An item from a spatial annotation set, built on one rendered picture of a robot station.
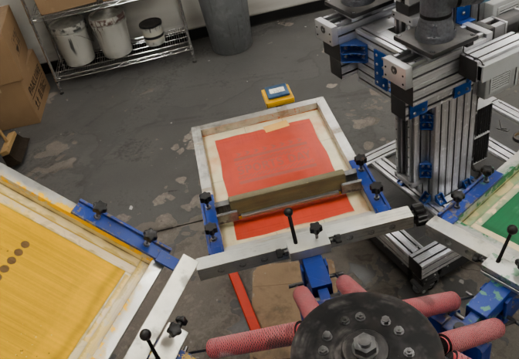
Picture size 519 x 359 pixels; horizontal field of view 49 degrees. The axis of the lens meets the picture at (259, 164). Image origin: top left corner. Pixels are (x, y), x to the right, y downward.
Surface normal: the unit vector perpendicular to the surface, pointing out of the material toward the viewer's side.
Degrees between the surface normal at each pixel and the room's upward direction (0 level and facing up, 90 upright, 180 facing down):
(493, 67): 90
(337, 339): 0
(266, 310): 0
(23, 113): 90
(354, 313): 0
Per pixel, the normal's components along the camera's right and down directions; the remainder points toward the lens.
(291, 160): -0.15, -0.78
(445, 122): 0.46, 0.48
